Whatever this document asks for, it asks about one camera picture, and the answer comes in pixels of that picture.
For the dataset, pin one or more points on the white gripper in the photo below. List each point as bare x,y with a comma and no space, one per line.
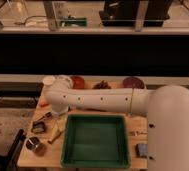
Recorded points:
61,118

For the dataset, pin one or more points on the small metal cup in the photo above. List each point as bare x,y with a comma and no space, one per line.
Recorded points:
33,144

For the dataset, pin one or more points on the metal fork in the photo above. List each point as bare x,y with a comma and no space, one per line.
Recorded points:
137,133

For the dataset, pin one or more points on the black stand left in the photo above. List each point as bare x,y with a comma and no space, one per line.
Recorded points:
6,159

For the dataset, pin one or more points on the wooden table board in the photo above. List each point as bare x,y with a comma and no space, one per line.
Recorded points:
49,157

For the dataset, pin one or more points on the black handled knife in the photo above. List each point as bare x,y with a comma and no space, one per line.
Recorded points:
45,116

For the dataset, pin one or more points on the dark grape bunch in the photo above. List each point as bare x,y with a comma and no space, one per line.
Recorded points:
102,85

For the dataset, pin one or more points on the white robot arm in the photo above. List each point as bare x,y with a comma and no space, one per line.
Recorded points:
166,110

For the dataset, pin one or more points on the orange carrot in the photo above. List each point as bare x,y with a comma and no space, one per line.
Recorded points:
43,104

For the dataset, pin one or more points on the green plastic tray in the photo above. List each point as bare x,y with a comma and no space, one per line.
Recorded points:
95,141

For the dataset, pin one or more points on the black binder clip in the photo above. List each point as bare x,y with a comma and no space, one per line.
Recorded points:
38,127

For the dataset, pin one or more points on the orange red bowl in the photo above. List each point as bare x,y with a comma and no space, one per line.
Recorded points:
78,82

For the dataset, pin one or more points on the green box background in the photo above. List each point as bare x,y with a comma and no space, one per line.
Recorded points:
72,22

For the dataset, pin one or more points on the blue sponge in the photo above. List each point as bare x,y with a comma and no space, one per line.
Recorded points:
141,150

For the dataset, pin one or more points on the black machine background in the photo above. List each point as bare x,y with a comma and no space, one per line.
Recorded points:
124,12

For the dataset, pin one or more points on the purple bowl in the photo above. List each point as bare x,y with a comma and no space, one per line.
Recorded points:
133,82

